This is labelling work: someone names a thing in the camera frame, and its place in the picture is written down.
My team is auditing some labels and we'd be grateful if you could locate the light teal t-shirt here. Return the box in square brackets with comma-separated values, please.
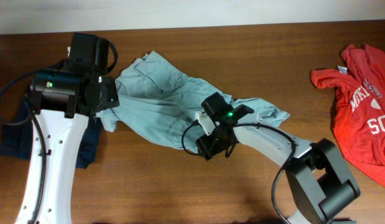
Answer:
[97, 50, 291, 154]

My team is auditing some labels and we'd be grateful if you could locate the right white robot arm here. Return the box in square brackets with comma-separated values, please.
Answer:
[195, 93, 361, 224]

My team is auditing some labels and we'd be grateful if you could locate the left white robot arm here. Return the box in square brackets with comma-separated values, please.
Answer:
[16, 33, 119, 223]

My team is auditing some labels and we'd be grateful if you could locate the dark navy garment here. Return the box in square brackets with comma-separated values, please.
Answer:
[0, 93, 103, 170]

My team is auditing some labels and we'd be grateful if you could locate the red printed t-shirt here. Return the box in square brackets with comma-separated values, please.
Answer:
[310, 44, 385, 188]

